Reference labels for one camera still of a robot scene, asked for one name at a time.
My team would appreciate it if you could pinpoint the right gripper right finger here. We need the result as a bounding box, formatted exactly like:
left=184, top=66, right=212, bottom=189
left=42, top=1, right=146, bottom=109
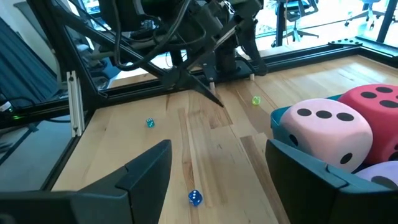
left=265, top=139, right=398, bottom=224

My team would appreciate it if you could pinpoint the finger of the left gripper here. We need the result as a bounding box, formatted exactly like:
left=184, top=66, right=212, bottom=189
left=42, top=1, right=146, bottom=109
left=239, top=18, right=268, bottom=77
left=160, top=68, right=224, bottom=108

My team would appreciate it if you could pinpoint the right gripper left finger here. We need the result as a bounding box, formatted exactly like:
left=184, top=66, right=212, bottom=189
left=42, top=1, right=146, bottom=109
left=0, top=139, right=173, bottom=224

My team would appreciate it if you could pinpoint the large pink foam die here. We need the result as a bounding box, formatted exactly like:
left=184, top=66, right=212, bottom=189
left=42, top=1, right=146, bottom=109
left=279, top=98, right=374, bottom=174

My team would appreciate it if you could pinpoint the teal plastic tray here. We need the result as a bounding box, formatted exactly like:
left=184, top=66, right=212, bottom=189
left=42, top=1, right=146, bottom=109
left=269, top=95, right=343, bottom=150

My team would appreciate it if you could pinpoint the large purple foam die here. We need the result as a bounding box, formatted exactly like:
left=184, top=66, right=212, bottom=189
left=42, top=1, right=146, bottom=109
left=354, top=161, right=398, bottom=190

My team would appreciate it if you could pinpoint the large red foam die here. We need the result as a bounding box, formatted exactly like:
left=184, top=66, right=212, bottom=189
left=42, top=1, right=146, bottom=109
left=338, top=83, right=398, bottom=166

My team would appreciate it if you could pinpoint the small blue translucent die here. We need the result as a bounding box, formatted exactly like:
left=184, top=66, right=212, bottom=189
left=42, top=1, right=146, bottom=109
left=188, top=189, right=203, bottom=207

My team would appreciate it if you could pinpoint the blue office chair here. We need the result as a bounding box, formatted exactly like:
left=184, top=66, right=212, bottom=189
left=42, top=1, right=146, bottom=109
left=344, top=0, right=386, bottom=27
left=275, top=0, right=320, bottom=43

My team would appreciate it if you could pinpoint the silver aluminium bar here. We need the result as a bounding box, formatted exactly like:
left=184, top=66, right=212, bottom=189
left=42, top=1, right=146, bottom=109
left=66, top=70, right=86, bottom=138

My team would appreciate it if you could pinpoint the black aluminium table frame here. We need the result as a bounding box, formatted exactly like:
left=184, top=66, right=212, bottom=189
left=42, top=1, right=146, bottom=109
left=0, top=0, right=398, bottom=147

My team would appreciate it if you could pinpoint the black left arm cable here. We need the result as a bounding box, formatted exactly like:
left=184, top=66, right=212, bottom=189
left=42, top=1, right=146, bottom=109
left=112, top=0, right=208, bottom=72

